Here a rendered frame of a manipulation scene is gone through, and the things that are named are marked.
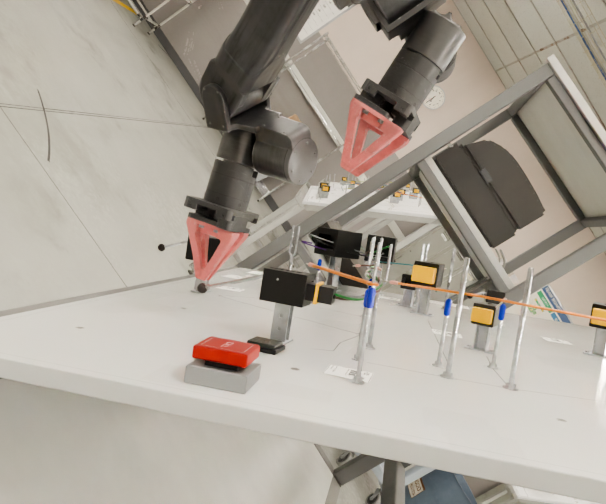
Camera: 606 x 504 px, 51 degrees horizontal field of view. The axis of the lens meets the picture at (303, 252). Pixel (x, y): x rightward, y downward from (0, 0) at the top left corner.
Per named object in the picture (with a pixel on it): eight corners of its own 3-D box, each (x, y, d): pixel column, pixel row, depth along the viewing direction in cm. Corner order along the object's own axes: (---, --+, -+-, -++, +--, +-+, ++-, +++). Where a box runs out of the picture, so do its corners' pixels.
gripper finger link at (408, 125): (377, 190, 82) (419, 127, 80) (369, 185, 75) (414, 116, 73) (334, 162, 83) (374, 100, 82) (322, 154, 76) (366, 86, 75)
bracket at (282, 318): (275, 337, 83) (281, 299, 82) (293, 340, 82) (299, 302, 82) (264, 342, 78) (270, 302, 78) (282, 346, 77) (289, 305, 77)
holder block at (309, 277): (269, 297, 82) (273, 266, 82) (310, 304, 81) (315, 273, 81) (258, 299, 78) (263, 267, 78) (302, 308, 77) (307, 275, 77)
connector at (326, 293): (299, 295, 81) (301, 280, 81) (336, 302, 80) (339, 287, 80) (294, 297, 78) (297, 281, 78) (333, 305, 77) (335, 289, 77)
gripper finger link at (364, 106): (374, 188, 79) (417, 123, 78) (365, 183, 72) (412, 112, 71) (330, 159, 80) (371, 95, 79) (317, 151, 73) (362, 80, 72)
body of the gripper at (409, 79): (412, 136, 81) (446, 85, 79) (404, 120, 71) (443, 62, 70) (370, 109, 82) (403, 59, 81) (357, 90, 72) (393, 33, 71)
